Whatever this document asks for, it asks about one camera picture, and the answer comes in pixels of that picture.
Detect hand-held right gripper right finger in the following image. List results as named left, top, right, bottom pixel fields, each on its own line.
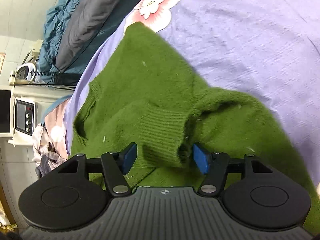
left=192, top=142, right=275, bottom=197

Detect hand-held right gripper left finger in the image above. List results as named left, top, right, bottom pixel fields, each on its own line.
left=51, top=142, right=138, bottom=197

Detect green knit sweater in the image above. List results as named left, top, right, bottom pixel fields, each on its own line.
left=67, top=22, right=319, bottom=198

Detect pink patterned cloth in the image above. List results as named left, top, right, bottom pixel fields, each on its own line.
left=41, top=102, right=68, bottom=157

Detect dark grey garment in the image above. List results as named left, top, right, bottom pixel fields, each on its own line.
left=35, top=155, right=68, bottom=179

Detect white device with screen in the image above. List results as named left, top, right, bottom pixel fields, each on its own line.
left=10, top=86, right=75, bottom=145

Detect purple floral bed sheet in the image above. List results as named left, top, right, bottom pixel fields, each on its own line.
left=64, top=0, right=320, bottom=188

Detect blue and grey duvet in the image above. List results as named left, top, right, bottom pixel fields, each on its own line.
left=37, top=0, right=165, bottom=79

